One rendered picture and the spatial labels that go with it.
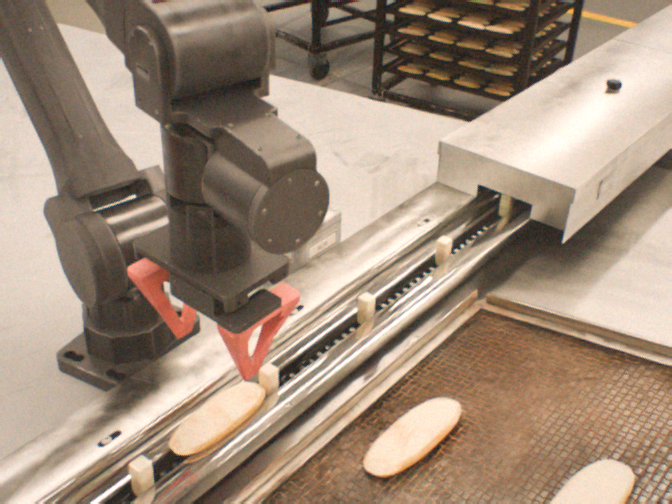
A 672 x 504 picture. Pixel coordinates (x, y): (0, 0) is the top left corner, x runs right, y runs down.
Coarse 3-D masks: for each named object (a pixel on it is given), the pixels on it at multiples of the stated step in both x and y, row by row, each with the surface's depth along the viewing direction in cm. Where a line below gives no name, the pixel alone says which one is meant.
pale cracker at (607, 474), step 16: (592, 464) 57; (608, 464) 56; (624, 464) 57; (576, 480) 55; (592, 480) 55; (608, 480) 55; (624, 480) 55; (560, 496) 54; (576, 496) 54; (592, 496) 54; (608, 496) 53; (624, 496) 54
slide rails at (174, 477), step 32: (416, 256) 91; (384, 288) 86; (416, 288) 86; (320, 320) 81; (384, 320) 81; (288, 352) 77; (288, 384) 73; (256, 416) 70; (160, 448) 67; (96, 480) 64; (128, 480) 64; (160, 480) 64
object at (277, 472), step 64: (448, 320) 74; (576, 320) 71; (384, 384) 68; (448, 384) 67; (512, 384) 66; (576, 384) 65; (640, 384) 65; (320, 448) 61; (448, 448) 61; (512, 448) 60; (640, 448) 58
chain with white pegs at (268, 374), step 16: (512, 208) 101; (448, 240) 90; (464, 240) 96; (448, 256) 91; (400, 288) 87; (368, 304) 81; (384, 304) 85; (336, 336) 80; (320, 352) 79; (272, 368) 72; (272, 384) 72; (144, 464) 63; (176, 464) 67; (144, 480) 63; (128, 496) 64
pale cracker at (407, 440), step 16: (432, 400) 64; (448, 400) 64; (416, 416) 62; (432, 416) 62; (448, 416) 62; (384, 432) 62; (400, 432) 61; (416, 432) 61; (432, 432) 61; (448, 432) 62; (384, 448) 60; (400, 448) 59; (416, 448) 60; (368, 464) 59; (384, 464) 58; (400, 464) 59
